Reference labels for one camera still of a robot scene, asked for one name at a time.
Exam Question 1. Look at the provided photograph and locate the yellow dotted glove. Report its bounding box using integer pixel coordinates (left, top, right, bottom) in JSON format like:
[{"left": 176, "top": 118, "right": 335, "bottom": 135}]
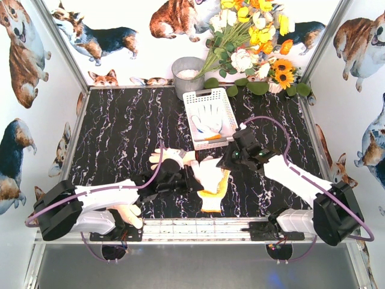
[{"left": 191, "top": 156, "right": 230, "bottom": 213}]

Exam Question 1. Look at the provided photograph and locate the blue dotted white glove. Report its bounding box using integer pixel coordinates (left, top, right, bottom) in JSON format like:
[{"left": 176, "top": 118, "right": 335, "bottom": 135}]
[{"left": 191, "top": 104, "right": 223, "bottom": 140}]

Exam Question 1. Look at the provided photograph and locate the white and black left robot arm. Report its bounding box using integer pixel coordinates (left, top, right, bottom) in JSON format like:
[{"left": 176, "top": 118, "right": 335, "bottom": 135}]
[{"left": 25, "top": 159, "right": 203, "bottom": 241}]

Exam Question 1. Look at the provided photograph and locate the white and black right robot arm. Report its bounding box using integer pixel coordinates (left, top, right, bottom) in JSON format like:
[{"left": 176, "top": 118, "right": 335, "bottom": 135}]
[{"left": 217, "top": 128, "right": 364, "bottom": 246}]

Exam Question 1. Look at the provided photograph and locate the white plastic storage basket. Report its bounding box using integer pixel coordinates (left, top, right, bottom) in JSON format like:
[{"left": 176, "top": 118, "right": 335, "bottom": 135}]
[{"left": 183, "top": 87, "right": 238, "bottom": 151}]

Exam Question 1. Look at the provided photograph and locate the plain white cotton glove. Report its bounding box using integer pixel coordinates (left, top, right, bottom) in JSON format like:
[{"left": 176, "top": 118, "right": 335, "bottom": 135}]
[{"left": 149, "top": 148, "right": 197, "bottom": 170}]

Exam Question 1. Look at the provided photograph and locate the cream leather glove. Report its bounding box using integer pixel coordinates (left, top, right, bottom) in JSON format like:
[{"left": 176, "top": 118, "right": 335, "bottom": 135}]
[{"left": 109, "top": 204, "right": 144, "bottom": 229}]

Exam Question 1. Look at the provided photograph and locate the grey metal bucket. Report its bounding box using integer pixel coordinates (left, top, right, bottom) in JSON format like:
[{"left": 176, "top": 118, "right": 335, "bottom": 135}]
[{"left": 171, "top": 57, "right": 205, "bottom": 99}]

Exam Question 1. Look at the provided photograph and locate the artificial flower bouquet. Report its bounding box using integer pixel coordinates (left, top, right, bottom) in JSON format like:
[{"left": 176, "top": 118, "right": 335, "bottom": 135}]
[{"left": 197, "top": 1, "right": 311, "bottom": 97}]

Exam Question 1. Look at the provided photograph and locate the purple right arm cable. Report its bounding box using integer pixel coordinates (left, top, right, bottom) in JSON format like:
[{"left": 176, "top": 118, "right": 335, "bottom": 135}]
[{"left": 240, "top": 116, "right": 375, "bottom": 263}]

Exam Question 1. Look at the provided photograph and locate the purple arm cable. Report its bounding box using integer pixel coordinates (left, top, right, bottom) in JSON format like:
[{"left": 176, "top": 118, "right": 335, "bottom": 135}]
[
  {"left": 25, "top": 138, "right": 165, "bottom": 263},
  {"left": 240, "top": 116, "right": 375, "bottom": 263}
]

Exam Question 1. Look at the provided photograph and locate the aluminium front rail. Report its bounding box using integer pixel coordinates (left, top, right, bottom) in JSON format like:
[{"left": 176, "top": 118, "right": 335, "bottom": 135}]
[{"left": 34, "top": 218, "right": 360, "bottom": 244}]

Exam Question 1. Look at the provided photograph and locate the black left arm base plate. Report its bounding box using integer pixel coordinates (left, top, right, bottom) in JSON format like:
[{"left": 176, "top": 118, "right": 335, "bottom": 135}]
[{"left": 90, "top": 222, "right": 143, "bottom": 241}]

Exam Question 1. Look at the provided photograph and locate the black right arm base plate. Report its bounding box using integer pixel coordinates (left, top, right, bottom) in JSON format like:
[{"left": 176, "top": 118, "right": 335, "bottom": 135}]
[{"left": 241, "top": 222, "right": 305, "bottom": 241}]

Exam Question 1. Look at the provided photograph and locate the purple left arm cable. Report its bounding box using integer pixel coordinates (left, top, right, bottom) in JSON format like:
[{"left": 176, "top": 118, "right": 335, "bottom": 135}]
[{"left": 25, "top": 138, "right": 165, "bottom": 263}]

